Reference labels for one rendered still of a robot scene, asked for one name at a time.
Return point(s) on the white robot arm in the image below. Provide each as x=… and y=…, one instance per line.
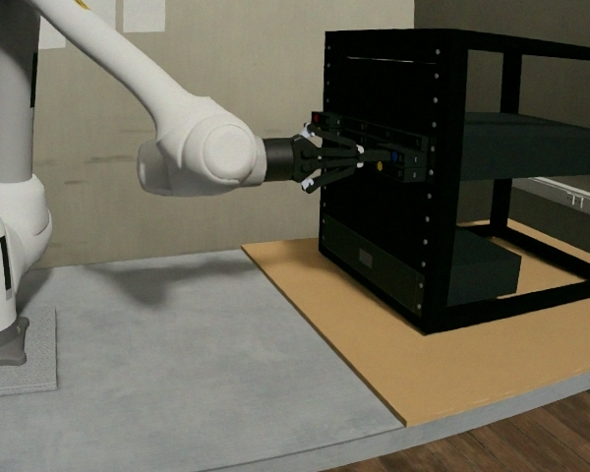
x=211, y=151

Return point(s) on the tan flat board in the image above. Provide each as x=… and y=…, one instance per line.
x=423, y=378

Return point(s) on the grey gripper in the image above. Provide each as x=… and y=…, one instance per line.
x=280, y=158

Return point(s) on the black server rack frame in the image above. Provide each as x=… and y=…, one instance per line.
x=400, y=240

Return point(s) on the black drive blank with red sticker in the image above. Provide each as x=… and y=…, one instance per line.
x=327, y=119

